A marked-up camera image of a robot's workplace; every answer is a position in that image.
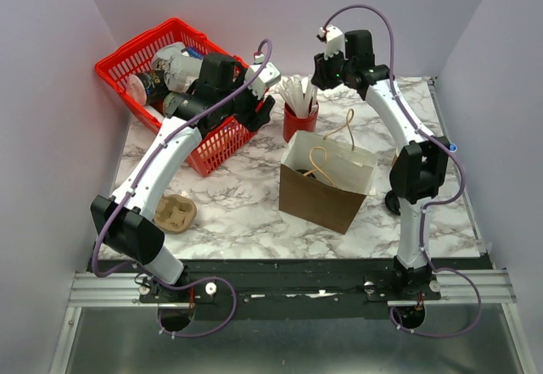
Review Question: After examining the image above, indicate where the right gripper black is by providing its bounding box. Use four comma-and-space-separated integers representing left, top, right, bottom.
310, 46, 355, 92

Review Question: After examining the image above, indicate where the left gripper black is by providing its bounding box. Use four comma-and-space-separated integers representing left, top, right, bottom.
217, 68, 275, 133

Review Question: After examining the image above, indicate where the brown paper takeout bag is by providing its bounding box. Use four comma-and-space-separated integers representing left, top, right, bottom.
278, 109, 378, 234

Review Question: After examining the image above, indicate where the black plastic cup lid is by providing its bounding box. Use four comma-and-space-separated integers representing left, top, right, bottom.
296, 169, 316, 179

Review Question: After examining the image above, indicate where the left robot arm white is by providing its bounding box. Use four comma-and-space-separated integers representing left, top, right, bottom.
90, 50, 281, 302

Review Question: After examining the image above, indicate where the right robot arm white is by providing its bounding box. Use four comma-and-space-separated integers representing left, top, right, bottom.
311, 25, 450, 299

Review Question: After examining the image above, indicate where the bundle of white wrapped straws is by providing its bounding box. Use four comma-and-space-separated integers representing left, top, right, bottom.
278, 76, 318, 119

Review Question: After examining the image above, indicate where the red straw holder cup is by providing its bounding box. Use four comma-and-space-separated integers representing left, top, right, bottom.
283, 103, 319, 142

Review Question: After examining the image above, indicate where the grey paper wrapped package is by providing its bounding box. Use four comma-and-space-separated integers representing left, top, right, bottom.
151, 42, 203, 92

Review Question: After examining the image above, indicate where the green round melon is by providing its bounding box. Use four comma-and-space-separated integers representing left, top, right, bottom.
162, 92, 188, 117

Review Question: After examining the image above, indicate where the black printed can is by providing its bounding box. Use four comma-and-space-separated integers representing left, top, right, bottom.
126, 70, 170, 106

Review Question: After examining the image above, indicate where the cardboard cup carrier left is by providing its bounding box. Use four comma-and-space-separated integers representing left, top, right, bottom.
153, 194, 197, 234

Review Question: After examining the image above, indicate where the red plastic shopping basket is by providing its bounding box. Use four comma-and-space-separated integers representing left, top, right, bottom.
94, 18, 255, 177

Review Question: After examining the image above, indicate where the black plastic lid on table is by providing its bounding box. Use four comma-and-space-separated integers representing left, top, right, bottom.
384, 191, 400, 215

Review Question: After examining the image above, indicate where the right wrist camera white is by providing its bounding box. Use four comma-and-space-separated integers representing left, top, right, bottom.
314, 25, 344, 62

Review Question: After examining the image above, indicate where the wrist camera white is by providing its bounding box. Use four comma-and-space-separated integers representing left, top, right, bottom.
314, 25, 344, 62
245, 53, 281, 100

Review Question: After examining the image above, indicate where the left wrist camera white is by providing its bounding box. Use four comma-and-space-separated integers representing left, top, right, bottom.
245, 53, 281, 100

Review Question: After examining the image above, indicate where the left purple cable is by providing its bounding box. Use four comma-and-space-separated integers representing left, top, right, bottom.
91, 38, 273, 339

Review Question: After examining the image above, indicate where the black mounting base plate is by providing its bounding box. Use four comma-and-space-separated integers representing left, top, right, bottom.
97, 256, 494, 321

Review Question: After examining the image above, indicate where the aluminium rail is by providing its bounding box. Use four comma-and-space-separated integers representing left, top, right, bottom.
69, 270, 517, 309

